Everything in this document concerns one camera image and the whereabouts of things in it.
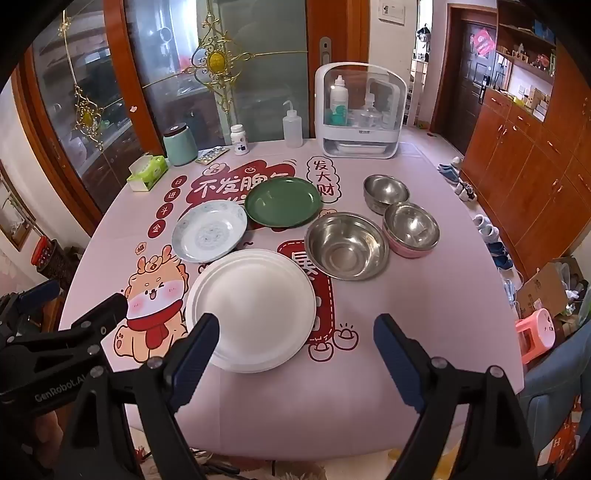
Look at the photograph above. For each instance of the red basket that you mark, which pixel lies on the red basket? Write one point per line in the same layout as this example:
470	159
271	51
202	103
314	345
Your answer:
44	251

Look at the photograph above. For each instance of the clear plastic bottle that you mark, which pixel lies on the clear plastic bottle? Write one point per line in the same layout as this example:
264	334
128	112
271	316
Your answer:
371	115

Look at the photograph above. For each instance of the blister pack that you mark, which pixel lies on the blister pack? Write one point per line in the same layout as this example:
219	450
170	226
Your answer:
212	155

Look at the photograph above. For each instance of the gold door ornament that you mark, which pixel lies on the gold door ornament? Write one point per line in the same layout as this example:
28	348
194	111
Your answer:
87	115
216	60

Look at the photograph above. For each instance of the wooden framed glass door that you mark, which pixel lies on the wooden framed glass door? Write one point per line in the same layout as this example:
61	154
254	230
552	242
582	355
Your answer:
268	92
60	83

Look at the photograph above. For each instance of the green tissue box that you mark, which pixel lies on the green tissue box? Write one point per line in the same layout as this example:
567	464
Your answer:
147	173

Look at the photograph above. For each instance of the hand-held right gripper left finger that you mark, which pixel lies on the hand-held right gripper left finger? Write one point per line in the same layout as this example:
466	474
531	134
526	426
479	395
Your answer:
198	355

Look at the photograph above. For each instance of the white pill bottle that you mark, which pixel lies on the white pill bottle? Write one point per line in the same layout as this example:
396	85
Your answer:
239	141

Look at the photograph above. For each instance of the dark entry door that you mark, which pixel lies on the dark entry door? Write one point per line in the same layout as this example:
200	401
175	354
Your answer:
461	92

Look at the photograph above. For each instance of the mint green jar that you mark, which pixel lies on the mint green jar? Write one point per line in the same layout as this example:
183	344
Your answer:
180	145

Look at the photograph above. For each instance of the small steel bowl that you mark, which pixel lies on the small steel bowl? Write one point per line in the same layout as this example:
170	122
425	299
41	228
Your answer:
385	189

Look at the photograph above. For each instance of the blue patterned plate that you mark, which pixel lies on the blue patterned plate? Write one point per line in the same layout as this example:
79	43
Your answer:
207	233

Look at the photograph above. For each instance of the pink stool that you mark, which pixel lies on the pink stool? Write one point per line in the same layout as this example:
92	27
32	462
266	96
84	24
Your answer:
535	327

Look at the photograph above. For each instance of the green plate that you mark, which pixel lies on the green plate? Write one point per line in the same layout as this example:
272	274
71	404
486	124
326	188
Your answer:
281	203

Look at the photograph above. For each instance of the blue chair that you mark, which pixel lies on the blue chair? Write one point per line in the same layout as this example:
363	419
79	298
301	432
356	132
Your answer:
554	374

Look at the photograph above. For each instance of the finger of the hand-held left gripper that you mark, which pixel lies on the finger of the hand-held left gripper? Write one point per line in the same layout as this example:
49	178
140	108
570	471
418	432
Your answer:
104	314
39	293

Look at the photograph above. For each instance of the cardboard box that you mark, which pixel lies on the cardboard box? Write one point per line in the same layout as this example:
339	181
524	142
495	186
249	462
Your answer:
545	286

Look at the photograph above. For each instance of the white bottle teal label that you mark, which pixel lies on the white bottle teal label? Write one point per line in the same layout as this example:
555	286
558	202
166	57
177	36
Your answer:
338	104

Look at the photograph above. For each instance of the white plate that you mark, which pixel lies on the white plate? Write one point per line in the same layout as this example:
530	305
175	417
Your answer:
258	300

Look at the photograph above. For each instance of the wooden cabinet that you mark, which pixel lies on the wooden cabinet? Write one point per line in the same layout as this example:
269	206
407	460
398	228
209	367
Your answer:
531	161

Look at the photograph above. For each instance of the white squeeze bottle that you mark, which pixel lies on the white squeeze bottle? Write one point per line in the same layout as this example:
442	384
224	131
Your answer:
292	129

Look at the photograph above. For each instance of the pink steel bowl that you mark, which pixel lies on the pink steel bowl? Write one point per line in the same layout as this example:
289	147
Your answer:
411	226

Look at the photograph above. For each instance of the large steel bowl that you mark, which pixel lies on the large steel bowl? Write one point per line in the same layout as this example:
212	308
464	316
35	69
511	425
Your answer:
346	244

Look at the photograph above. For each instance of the wooden picture frame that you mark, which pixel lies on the wooden picture frame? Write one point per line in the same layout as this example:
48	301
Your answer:
16	217

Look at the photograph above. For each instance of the row of shoes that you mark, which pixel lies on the row of shoes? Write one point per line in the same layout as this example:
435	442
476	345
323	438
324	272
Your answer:
487	226

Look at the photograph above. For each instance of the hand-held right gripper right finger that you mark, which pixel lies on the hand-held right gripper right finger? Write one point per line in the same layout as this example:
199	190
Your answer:
397	364

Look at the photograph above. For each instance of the orange printed bag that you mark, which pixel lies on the orange printed bag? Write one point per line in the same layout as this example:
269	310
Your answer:
572	429

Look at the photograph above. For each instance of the white appliance with clear lid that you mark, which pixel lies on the white appliance with clear lid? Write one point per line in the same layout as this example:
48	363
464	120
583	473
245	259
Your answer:
360	143

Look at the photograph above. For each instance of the printed white tablecloth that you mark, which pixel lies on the printed white tablecloth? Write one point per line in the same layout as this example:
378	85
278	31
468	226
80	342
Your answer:
415	323

